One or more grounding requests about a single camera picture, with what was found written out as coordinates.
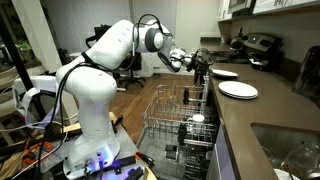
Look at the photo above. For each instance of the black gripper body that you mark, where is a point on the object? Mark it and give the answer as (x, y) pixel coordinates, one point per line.
(197, 63)

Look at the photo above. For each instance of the small white plate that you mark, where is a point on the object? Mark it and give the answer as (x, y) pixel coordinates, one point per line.
(225, 73)

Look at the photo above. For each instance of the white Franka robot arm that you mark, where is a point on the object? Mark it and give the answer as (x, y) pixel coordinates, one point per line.
(93, 90)

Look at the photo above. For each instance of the large white plate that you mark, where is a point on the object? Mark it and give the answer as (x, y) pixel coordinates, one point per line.
(238, 90)

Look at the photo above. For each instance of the lower dishwasher rack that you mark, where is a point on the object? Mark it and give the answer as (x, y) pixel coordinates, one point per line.
(196, 163)

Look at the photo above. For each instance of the black tumbler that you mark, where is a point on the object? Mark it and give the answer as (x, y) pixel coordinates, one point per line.
(185, 96)

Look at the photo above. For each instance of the black kettle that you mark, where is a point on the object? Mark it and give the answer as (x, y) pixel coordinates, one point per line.
(237, 41)

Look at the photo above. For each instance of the clear drinking glass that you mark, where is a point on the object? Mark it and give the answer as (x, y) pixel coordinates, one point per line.
(173, 98)

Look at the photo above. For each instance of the white mug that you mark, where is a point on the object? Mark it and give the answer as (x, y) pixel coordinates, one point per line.
(198, 118)

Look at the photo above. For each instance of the white drawer unit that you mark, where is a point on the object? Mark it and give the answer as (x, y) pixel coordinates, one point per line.
(148, 68)

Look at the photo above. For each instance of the black stove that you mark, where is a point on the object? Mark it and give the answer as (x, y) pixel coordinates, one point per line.
(263, 43)

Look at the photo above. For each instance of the black office chair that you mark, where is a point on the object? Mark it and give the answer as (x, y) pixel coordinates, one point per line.
(133, 65)

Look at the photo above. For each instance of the dark microwave oven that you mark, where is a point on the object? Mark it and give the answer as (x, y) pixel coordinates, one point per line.
(240, 6)

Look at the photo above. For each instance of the gray lower door cabinet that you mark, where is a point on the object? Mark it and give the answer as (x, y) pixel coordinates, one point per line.
(223, 156)

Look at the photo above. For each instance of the steel kitchen sink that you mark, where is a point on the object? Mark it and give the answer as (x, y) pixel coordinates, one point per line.
(276, 136)

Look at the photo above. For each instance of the white upper cabinet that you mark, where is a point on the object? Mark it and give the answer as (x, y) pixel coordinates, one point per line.
(286, 5)

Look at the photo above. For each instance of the black countertop appliance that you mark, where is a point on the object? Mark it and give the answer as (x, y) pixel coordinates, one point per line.
(308, 75)

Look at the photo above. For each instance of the robot mounting table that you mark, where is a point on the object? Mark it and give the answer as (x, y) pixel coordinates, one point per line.
(130, 143)

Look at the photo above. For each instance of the black desk monitor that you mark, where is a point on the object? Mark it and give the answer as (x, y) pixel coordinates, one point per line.
(98, 33)

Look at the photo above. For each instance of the glass pitcher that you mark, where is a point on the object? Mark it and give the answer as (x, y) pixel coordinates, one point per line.
(301, 161)

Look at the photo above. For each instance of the black frame pole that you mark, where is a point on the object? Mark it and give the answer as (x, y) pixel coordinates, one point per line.
(20, 70)

